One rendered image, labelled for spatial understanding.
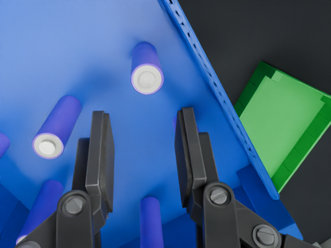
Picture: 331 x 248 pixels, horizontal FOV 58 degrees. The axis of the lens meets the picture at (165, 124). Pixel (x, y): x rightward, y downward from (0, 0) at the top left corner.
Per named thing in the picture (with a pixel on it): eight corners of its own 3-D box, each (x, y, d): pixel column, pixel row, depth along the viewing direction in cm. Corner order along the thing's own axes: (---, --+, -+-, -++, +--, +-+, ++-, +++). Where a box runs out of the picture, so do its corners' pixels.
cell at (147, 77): (161, 58, 22) (170, 85, 16) (140, 71, 22) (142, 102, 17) (148, 37, 21) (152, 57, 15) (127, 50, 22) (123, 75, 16)
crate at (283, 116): (261, 192, 80) (274, 212, 73) (196, 168, 75) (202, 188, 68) (331, 95, 70) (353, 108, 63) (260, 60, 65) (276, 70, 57)
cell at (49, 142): (86, 109, 23) (69, 152, 17) (67, 121, 24) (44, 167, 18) (71, 90, 23) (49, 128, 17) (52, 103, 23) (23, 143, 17)
